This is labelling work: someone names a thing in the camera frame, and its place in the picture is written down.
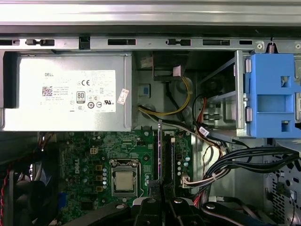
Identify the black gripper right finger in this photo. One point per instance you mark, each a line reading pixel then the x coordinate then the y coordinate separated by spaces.
pixel 181 212

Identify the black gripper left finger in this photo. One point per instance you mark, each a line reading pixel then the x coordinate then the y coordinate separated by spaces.
pixel 150 212

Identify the green RAM stick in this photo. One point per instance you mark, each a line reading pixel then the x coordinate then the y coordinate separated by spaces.
pixel 160 150

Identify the black RAM slot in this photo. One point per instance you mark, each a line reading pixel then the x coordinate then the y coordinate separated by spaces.
pixel 167 160
pixel 155 160

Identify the silver CPU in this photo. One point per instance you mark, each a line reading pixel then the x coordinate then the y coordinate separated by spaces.
pixel 124 180

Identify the metal CPU socket cover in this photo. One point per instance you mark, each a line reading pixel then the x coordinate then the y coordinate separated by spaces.
pixel 124 168

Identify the green Dell motherboard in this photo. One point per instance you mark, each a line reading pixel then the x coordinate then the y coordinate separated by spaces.
pixel 131 146

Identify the black case fan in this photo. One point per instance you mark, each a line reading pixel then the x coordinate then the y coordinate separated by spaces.
pixel 28 193

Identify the silver disk bay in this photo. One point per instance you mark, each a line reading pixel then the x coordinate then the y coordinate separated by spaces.
pixel 238 94

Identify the silver power supply unit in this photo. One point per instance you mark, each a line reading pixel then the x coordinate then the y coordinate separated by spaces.
pixel 28 117

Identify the blue disk carrier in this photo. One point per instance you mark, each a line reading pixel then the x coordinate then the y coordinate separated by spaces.
pixel 265 70

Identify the black PC case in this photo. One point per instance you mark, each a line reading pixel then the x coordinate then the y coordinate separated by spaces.
pixel 98 44

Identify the small metal spring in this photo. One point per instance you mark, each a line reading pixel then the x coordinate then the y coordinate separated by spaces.
pixel 271 48

